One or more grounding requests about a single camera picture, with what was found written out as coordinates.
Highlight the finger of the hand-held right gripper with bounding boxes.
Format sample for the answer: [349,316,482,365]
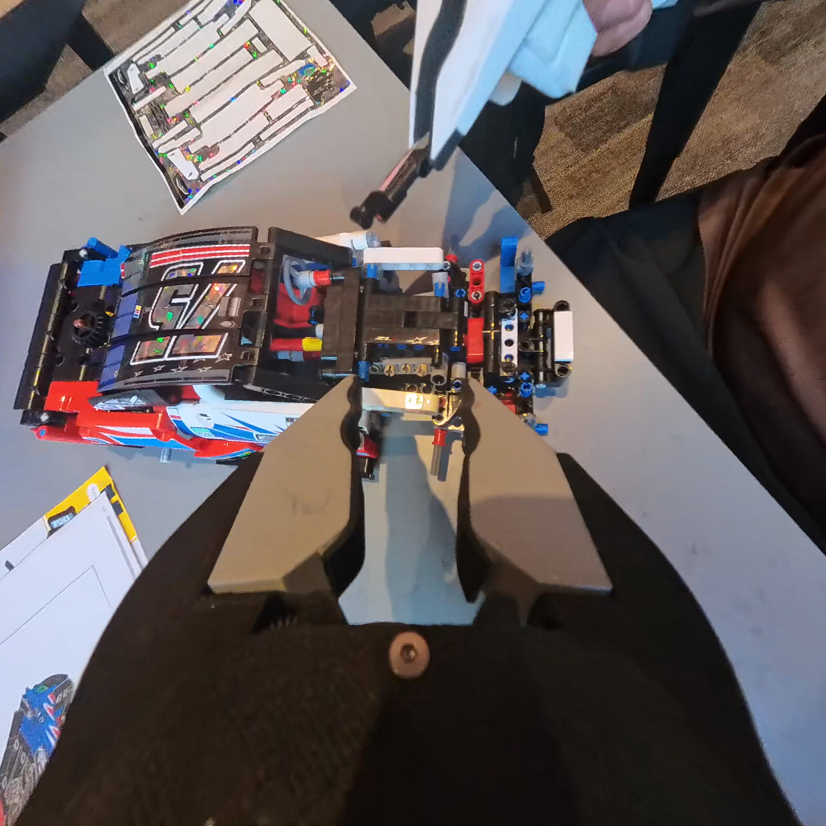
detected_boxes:
[429,0,536,165]
[408,0,453,152]

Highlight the toy brick race car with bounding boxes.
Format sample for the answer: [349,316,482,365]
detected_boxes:
[14,226,575,481]

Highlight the black striped hood panel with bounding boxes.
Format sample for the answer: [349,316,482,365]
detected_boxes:
[350,132,432,225]

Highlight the grey desk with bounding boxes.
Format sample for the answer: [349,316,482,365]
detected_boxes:
[0,0,826,826]

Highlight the holographic sticker sheet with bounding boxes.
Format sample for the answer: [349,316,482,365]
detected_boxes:
[105,0,358,215]

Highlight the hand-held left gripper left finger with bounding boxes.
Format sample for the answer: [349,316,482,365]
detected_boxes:
[208,374,369,610]

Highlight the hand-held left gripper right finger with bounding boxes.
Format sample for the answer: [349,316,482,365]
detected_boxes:
[452,376,613,610]

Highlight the open white instruction booklet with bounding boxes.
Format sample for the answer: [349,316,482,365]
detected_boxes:
[0,497,149,826]

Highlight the yellow-cover instruction booklet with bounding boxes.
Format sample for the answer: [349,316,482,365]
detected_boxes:
[42,466,149,569]

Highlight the person's right hand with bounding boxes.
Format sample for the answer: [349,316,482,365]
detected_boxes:
[584,0,653,59]

